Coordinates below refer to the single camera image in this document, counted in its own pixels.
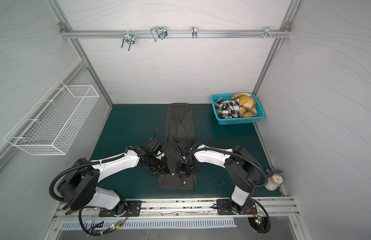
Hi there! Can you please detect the dark grey striped shirt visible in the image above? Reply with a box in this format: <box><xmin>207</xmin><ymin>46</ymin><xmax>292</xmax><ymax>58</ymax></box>
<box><xmin>158</xmin><ymin>103</ymin><xmax>197</xmax><ymax>191</ymax></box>

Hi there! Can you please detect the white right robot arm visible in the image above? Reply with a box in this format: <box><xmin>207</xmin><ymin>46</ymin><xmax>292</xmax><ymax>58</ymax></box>
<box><xmin>171</xmin><ymin>139</ymin><xmax>268</xmax><ymax>215</ymax></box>

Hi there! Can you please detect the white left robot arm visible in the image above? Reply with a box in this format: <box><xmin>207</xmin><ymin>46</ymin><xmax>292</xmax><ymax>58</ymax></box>
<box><xmin>49</xmin><ymin>138</ymin><xmax>166</xmax><ymax>217</ymax></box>

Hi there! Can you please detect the black white plaid shirt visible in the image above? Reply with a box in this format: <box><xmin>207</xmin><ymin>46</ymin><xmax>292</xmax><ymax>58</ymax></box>
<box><xmin>214</xmin><ymin>98</ymin><xmax>241</xmax><ymax>119</ymax></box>

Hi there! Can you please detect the yellow plaid shirt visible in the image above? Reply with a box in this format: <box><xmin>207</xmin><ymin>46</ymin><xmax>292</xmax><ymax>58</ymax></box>
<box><xmin>231</xmin><ymin>93</ymin><xmax>257</xmax><ymax>118</ymax></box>

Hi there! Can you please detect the white tape roll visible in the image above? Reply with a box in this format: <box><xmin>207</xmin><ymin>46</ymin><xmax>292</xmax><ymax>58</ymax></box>
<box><xmin>264</xmin><ymin>168</ymin><xmax>284</xmax><ymax>191</ymax></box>

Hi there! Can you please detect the teal plastic basket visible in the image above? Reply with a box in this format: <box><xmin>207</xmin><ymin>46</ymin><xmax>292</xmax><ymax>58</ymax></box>
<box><xmin>211</xmin><ymin>93</ymin><xmax>265</xmax><ymax>125</ymax></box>

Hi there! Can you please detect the black round cooling fan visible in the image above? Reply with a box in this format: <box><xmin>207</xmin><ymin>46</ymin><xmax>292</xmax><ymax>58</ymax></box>
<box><xmin>248</xmin><ymin>216</ymin><xmax>271</xmax><ymax>234</ymax></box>

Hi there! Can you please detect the metal u-bolt clamp left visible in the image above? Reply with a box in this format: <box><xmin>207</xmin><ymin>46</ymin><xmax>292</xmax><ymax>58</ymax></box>
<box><xmin>121</xmin><ymin>32</ymin><xmax>135</xmax><ymax>51</ymax></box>

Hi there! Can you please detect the metal u-bolt clamp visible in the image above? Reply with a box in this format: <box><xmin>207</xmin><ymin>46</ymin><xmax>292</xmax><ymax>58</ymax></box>
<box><xmin>121</xmin><ymin>32</ymin><xmax>135</xmax><ymax>51</ymax></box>
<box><xmin>150</xmin><ymin>26</ymin><xmax>168</xmax><ymax>42</ymax></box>

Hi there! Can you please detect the metal u-bolt clamp middle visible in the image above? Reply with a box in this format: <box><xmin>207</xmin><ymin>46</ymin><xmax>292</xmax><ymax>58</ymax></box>
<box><xmin>150</xmin><ymin>26</ymin><xmax>168</xmax><ymax>42</ymax></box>

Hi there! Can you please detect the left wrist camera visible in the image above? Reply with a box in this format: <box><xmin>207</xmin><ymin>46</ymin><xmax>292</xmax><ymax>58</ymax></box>
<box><xmin>156</xmin><ymin>152</ymin><xmax>165</xmax><ymax>160</ymax></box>

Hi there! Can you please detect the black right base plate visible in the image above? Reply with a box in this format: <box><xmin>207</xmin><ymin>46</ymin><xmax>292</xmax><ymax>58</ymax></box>
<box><xmin>212</xmin><ymin>199</ymin><xmax>257</xmax><ymax>216</ymax></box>

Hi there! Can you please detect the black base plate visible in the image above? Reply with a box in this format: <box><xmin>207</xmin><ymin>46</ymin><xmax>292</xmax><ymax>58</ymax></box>
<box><xmin>212</xmin><ymin>199</ymin><xmax>257</xmax><ymax>216</ymax></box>
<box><xmin>99</xmin><ymin>200</ymin><xmax>142</xmax><ymax>218</ymax></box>

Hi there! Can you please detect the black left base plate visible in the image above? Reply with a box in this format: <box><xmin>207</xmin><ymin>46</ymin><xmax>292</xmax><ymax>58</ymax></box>
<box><xmin>99</xmin><ymin>200</ymin><xmax>142</xmax><ymax>218</ymax></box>

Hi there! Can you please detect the white slotted cable duct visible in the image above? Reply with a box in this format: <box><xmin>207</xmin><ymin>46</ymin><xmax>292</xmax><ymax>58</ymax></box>
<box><xmin>60</xmin><ymin>218</ymin><xmax>237</xmax><ymax>231</ymax></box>

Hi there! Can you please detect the black left cable bundle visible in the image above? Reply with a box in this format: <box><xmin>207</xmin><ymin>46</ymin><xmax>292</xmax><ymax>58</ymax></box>
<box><xmin>78</xmin><ymin>206</ymin><xmax>130</xmax><ymax>237</ymax></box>

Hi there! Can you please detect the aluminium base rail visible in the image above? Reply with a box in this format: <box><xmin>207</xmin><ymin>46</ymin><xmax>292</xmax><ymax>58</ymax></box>
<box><xmin>53</xmin><ymin>196</ymin><xmax>300</xmax><ymax>221</ymax></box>

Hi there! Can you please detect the white wire basket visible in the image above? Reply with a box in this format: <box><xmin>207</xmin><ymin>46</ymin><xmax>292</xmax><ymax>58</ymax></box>
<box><xmin>4</xmin><ymin>80</ymin><xmax>99</xmax><ymax>156</ymax></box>

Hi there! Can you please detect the small metal ring clamp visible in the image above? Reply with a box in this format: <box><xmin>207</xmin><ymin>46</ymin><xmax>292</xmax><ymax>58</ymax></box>
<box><xmin>191</xmin><ymin>27</ymin><xmax>197</xmax><ymax>39</ymax></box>

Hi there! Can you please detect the aluminium top rail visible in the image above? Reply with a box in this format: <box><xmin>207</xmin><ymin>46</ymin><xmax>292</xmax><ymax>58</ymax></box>
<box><xmin>60</xmin><ymin>29</ymin><xmax>292</xmax><ymax>39</ymax></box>

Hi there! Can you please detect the metal bracket clamp right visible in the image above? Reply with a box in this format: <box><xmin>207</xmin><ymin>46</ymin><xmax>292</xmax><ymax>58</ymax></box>
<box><xmin>253</xmin><ymin>27</ymin><xmax>279</xmax><ymax>39</ymax></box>

